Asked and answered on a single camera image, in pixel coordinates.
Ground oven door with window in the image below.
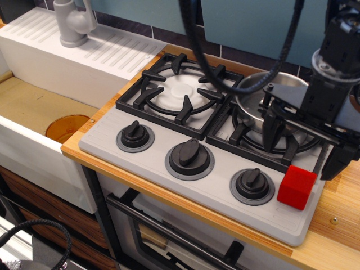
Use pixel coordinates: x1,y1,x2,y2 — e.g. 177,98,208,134
97,174,296,269

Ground black oven door handle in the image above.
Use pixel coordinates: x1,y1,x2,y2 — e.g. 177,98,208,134
106,189,244,269

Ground black braided foreground cable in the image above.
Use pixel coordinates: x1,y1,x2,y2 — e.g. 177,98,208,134
0,219,73,270

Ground black stove knob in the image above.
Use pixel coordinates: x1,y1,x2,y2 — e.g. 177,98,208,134
165,138,215,181
229,168,275,206
115,120,155,153

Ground grey toy faucet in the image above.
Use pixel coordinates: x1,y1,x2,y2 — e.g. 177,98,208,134
53,0,97,48

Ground right black stove knob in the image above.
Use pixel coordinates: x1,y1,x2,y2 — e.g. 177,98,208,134
229,168,275,206

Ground white toy sink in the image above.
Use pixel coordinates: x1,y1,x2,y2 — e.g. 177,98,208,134
1,7,165,213

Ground black burner grate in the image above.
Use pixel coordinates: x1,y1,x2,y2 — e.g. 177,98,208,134
116,53,231,140
206,98,331,174

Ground orange translucent plate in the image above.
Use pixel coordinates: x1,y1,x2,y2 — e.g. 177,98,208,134
45,114,89,143

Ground black right burner grate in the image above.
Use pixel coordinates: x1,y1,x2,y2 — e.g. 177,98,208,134
206,98,331,174

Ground grey toy stove top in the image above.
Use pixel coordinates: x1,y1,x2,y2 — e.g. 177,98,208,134
78,53,334,248

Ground left black stove knob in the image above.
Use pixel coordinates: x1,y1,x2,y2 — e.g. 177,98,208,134
115,120,155,153

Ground middle black stove knob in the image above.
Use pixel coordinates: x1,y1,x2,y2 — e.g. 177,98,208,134
165,138,215,181

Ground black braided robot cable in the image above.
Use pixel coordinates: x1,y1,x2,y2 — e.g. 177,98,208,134
178,0,306,95

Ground stainless steel pan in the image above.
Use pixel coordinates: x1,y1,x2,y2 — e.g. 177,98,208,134
236,71,308,134

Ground red wooden cube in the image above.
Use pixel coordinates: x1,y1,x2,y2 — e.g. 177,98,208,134
277,165,317,210

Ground wooden drawer fronts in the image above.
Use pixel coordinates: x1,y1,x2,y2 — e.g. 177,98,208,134
1,168,119,269

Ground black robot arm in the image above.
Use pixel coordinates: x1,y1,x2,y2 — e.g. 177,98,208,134
262,1,359,180

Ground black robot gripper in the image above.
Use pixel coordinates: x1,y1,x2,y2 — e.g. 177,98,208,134
263,47,359,181

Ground black left burner grate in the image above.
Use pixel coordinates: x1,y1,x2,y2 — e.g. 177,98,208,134
116,53,231,140

